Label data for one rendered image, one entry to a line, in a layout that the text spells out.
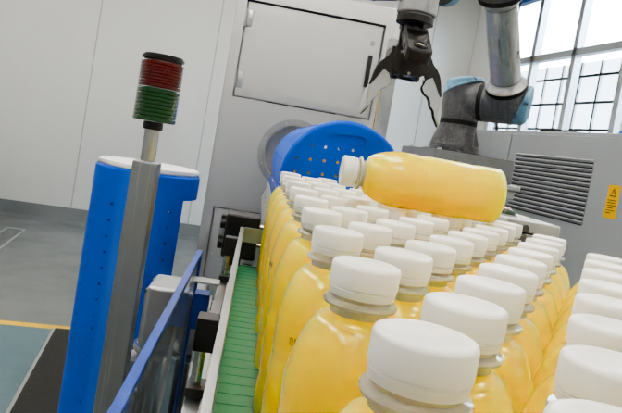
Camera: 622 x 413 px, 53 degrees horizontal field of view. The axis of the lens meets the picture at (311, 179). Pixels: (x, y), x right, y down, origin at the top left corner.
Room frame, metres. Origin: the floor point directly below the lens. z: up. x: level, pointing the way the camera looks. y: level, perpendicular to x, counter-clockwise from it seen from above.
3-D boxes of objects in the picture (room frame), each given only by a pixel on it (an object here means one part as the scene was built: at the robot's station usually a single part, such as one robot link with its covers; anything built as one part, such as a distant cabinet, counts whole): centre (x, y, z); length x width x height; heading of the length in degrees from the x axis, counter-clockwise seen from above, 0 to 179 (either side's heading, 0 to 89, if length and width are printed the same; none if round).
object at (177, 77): (0.95, 0.25, 1.23); 0.06 x 0.06 x 0.04
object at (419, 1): (1.20, -0.14, 1.46); 0.08 x 0.08 x 0.05
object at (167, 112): (0.95, 0.25, 1.18); 0.06 x 0.06 x 0.05
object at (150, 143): (0.95, 0.25, 1.18); 0.06 x 0.06 x 0.16
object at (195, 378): (0.62, 0.08, 0.94); 0.03 x 0.02 x 0.08; 5
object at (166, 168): (1.75, 0.45, 1.03); 0.28 x 0.28 x 0.01
